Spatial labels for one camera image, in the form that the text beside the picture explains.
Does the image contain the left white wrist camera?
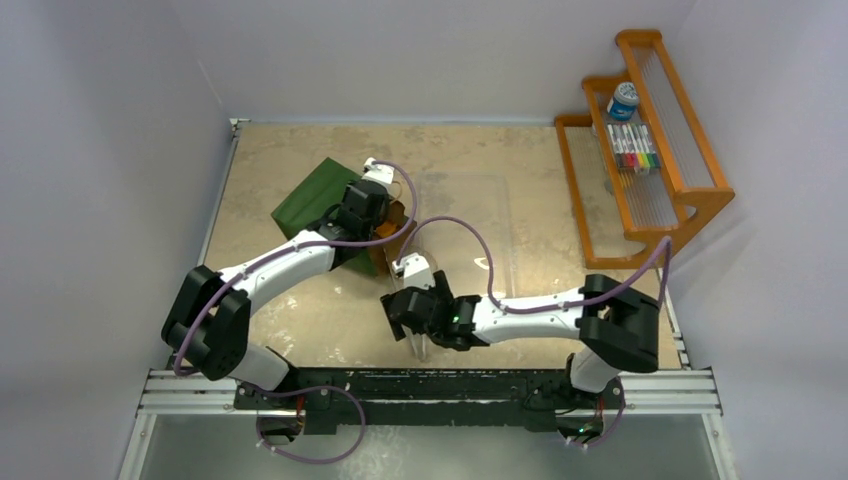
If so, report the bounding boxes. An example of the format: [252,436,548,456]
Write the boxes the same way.
[362,157,395,189]

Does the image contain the metal tongs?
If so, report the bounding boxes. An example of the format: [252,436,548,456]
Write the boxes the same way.
[406,332,428,362]

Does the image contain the blue white jar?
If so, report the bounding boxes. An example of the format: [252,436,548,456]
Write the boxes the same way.
[606,82,640,122]

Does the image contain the orange wooden shelf rack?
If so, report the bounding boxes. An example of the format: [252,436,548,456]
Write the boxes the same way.
[554,29,735,269]

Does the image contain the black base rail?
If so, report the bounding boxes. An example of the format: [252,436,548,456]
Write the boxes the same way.
[234,367,624,436]

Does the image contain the aluminium frame rail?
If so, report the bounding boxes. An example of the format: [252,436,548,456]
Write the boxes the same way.
[137,370,721,416]

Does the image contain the green paper bag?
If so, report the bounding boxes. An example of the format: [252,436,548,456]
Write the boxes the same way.
[271,157,405,278]

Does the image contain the clear plastic tray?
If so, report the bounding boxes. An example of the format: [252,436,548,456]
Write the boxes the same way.
[410,172,515,299]

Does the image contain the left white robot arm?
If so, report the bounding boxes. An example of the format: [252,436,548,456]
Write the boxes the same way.
[161,178,390,409]

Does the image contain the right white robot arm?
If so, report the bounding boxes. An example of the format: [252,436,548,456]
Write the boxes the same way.
[380,271,661,407]

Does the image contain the coloured marker set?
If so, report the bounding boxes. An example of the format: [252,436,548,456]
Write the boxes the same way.
[606,122,662,174]

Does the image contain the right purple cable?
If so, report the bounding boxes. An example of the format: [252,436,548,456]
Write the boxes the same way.
[396,215,674,317]

